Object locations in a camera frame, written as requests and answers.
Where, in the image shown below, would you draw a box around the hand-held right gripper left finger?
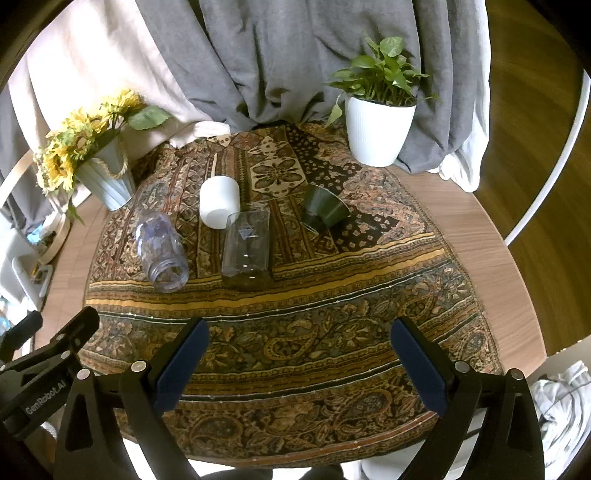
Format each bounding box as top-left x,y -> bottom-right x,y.
53,318 -> 211,480

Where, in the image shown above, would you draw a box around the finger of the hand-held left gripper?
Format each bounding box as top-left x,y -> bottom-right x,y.
0,311 -> 44,361
44,306 -> 101,367

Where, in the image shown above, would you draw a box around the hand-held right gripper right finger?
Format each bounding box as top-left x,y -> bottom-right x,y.
390,316 -> 546,480

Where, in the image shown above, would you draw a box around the white cup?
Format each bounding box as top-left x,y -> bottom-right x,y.
199,176 -> 241,230

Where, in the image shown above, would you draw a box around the dark green cup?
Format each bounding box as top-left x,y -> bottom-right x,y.
301,184 -> 351,233

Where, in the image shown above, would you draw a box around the clear purple-tinted plastic jar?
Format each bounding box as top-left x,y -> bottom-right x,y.
134,211 -> 190,293

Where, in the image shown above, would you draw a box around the patterned brown tablecloth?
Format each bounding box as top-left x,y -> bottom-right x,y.
76,121 -> 505,463

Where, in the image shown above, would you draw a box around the clear glass tumbler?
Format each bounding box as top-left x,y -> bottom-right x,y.
221,210 -> 272,291

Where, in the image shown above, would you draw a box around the crumpled grey cloth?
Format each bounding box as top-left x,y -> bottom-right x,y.
527,360 -> 588,468

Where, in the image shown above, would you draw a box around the sunflowers in grey bucket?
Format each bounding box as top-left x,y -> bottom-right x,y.
33,89 -> 172,226

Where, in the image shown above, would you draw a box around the white cloth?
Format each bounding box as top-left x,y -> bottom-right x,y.
427,0 -> 491,193

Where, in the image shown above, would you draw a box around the white curved tube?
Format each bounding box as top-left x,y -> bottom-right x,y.
503,69 -> 591,246

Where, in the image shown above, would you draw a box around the green plant in white pot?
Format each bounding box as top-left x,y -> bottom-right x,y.
324,31 -> 439,168

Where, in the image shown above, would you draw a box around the beige curtain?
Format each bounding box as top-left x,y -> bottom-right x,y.
9,0 -> 232,163

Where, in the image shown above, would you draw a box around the grey curtain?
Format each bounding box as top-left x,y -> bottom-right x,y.
134,0 -> 482,175

